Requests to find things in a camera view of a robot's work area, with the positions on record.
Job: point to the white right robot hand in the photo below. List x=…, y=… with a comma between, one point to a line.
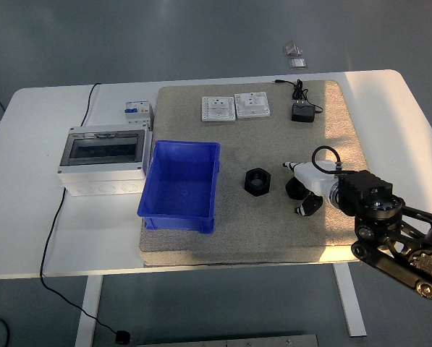
x=315, y=179

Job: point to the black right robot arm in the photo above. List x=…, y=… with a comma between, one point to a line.
x=375, y=195

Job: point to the blue plastic box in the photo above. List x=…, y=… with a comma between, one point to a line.
x=179, y=180

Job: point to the grey electrical distribution box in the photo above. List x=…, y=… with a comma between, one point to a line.
x=103, y=170

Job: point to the grey-brown mat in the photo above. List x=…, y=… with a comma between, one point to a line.
x=273, y=144

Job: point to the black power adapter plug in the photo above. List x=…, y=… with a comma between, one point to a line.
x=302, y=114

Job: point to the closed metal floor socket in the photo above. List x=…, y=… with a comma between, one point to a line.
x=297, y=63

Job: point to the white table leg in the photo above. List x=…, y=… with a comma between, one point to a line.
x=89, y=311
x=349, y=303

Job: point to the open metal floor socket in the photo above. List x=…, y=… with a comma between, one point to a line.
x=291, y=48

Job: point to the grey metal plate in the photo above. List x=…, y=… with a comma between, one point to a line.
x=230, y=340

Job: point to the white blue circuit breaker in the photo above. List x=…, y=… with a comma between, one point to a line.
x=137, y=110

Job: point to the white wall socket panel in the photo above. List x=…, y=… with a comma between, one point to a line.
x=252, y=105
x=218, y=109

